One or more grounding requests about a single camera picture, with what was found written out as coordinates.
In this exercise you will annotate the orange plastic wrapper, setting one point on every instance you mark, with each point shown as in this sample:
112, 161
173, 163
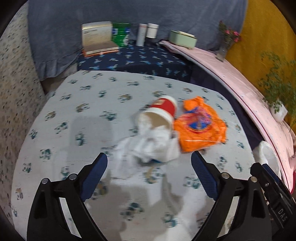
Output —
199, 127

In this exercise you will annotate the green leafy plant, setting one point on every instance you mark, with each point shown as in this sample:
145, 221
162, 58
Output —
279, 83

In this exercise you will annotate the white plant pot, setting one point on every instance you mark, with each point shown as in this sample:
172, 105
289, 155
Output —
280, 111

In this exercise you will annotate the navy print cloth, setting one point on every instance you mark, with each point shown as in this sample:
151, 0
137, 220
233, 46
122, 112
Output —
151, 60

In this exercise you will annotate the pink tablecloth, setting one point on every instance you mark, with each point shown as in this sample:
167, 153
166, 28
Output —
278, 134

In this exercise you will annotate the white tissue paper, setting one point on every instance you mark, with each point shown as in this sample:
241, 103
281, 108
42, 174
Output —
152, 143

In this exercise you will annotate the white tall bottle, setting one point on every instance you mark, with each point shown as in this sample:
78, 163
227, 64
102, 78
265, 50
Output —
141, 34

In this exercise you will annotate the glass vase with pink flowers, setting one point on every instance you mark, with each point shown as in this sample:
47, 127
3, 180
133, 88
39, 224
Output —
229, 36

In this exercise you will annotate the panda print tablecloth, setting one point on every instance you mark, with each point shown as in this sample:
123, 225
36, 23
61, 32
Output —
90, 113

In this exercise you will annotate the green carton box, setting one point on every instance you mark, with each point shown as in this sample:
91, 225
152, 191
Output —
120, 34

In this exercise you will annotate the green tin box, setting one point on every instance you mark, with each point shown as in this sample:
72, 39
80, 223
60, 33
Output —
182, 39

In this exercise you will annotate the white jar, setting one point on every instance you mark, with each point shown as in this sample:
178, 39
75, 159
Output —
152, 30

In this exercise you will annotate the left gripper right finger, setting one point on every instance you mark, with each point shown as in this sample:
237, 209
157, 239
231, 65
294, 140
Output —
251, 220

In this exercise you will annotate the yellow curtain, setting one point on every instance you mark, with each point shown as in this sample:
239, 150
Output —
265, 29

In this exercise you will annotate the trash bin with white bag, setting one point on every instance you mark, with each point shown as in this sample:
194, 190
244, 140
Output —
264, 154

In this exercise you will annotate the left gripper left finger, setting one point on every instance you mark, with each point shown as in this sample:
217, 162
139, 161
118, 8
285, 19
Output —
47, 220

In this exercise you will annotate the blue sofa cover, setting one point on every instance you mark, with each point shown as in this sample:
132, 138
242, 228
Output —
55, 27

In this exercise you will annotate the beige book box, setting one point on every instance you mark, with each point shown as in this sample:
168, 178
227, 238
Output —
97, 38

